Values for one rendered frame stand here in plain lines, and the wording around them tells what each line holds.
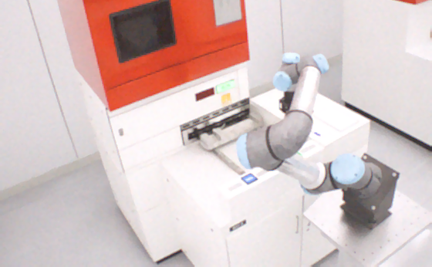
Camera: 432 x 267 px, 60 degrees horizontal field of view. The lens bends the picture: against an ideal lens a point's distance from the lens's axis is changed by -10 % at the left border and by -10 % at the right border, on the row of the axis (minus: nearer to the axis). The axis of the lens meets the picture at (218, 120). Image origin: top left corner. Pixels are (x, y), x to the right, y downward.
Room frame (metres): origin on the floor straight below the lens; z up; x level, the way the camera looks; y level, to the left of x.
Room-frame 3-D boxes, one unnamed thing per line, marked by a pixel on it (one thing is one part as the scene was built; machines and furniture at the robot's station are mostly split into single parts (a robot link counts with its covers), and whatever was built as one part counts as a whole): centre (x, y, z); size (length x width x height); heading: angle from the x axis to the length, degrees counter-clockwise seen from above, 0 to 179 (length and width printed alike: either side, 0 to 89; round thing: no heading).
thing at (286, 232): (1.73, -0.23, 0.41); 0.97 x 0.64 x 0.82; 118
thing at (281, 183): (1.43, -0.22, 0.89); 0.55 x 0.09 x 0.14; 118
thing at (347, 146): (1.88, -0.49, 0.89); 0.62 x 0.35 x 0.14; 28
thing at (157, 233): (2.19, 0.33, 0.41); 0.82 x 0.71 x 0.82; 118
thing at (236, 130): (1.90, -0.07, 0.87); 0.36 x 0.08 x 0.03; 118
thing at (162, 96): (1.89, 0.17, 1.02); 0.82 x 0.03 x 0.40; 118
